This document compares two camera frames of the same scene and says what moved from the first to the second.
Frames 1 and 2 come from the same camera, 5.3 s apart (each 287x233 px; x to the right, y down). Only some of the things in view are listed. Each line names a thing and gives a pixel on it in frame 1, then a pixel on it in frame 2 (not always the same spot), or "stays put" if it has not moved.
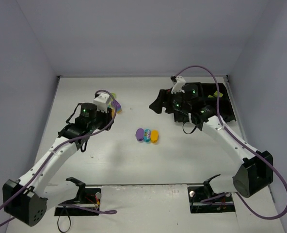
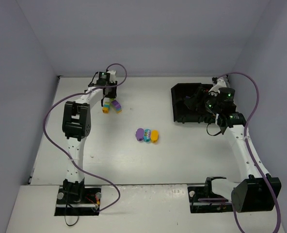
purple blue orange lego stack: x=119 y=108 stays put
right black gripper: x=165 y=98 -> x=193 y=101
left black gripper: x=108 y=119 -> x=110 y=94
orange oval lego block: x=154 y=136 stays put
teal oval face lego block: x=147 y=135 stays put
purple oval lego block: x=139 y=134 stays put
